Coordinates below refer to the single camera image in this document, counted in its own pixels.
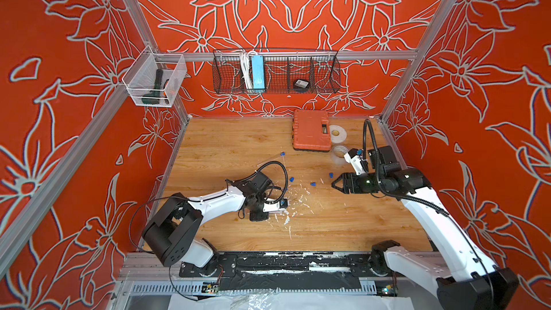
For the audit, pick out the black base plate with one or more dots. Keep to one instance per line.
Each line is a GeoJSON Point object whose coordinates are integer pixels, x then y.
{"type": "Point", "coordinates": [323, 272]}

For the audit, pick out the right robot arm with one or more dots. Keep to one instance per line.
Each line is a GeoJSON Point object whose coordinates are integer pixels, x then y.
{"type": "Point", "coordinates": [470, 279]}

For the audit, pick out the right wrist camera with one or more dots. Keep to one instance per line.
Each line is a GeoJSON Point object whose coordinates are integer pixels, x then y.
{"type": "Point", "coordinates": [357, 160]}

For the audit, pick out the small black device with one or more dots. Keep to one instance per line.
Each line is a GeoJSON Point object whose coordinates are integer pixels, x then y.
{"type": "Point", "coordinates": [301, 85]}

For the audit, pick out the white tape roll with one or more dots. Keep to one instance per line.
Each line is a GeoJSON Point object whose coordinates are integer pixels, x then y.
{"type": "Point", "coordinates": [338, 134]}

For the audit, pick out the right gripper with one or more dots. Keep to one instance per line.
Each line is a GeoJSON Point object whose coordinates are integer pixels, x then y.
{"type": "Point", "coordinates": [353, 188]}

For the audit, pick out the black wire basket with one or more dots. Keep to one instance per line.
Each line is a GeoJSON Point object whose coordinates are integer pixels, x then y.
{"type": "Point", "coordinates": [232, 71]}

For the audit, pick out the orange tool case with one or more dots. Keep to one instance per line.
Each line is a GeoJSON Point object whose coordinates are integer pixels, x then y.
{"type": "Point", "coordinates": [311, 131]}

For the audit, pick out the clear acrylic box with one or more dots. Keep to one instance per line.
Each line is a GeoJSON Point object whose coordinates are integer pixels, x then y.
{"type": "Point", "coordinates": [154, 79]}

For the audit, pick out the clear tape roll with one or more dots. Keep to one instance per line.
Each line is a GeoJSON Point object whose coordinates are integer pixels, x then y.
{"type": "Point", "coordinates": [338, 153]}

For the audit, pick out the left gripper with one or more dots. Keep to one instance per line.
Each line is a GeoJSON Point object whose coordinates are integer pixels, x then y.
{"type": "Point", "coordinates": [259, 217]}

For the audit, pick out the glass test tube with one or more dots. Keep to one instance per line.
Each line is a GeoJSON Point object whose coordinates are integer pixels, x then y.
{"type": "Point", "coordinates": [270, 159]}

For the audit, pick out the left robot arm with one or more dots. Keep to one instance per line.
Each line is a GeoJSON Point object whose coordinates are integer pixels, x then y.
{"type": "Point", "coordinates": [171, 231]}

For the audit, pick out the dark green tool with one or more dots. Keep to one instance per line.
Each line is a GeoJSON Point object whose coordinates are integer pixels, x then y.
{"type": "Point", "coordinates": [153, 96]}

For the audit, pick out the light blue box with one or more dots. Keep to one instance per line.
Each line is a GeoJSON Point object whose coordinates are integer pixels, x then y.
{"type": "Point", "coordinates": [257, 64]}

